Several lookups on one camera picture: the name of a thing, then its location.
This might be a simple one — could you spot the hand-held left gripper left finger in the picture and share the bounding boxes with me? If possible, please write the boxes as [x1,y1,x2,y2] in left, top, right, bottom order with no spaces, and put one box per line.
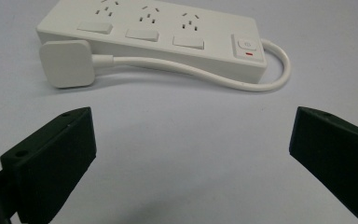
[0,106,98,224]

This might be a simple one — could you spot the white power cable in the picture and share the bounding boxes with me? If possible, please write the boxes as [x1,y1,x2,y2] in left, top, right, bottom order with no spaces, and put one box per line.
[91,37,292,93]

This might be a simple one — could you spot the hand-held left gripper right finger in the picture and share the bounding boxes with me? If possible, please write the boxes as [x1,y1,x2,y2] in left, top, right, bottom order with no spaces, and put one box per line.
[288,105,358,224]

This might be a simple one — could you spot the white power plug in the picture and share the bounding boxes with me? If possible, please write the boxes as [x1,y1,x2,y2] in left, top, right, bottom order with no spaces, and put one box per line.
[38,39,96,90]

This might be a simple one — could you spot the white power strip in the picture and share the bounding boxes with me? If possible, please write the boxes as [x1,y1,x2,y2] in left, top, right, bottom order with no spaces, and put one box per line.
[35,0,268,85]

